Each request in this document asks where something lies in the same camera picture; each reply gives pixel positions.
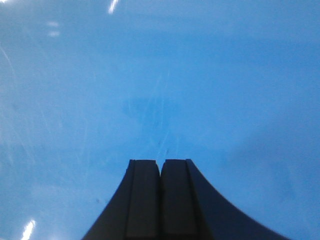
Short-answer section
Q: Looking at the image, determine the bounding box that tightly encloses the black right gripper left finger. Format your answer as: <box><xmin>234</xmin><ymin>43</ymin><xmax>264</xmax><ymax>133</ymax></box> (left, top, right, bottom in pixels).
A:
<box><xmin>83</xmin><ymin>160</ymin><xmax>160</xmax><ymax>240</ymax></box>

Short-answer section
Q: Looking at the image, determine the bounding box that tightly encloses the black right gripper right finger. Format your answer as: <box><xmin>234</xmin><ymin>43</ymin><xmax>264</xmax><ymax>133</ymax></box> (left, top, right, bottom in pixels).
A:
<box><xmin>160</xmin><ymin>159</ymin><xmax>286</xmax><ymax>240</ymax></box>

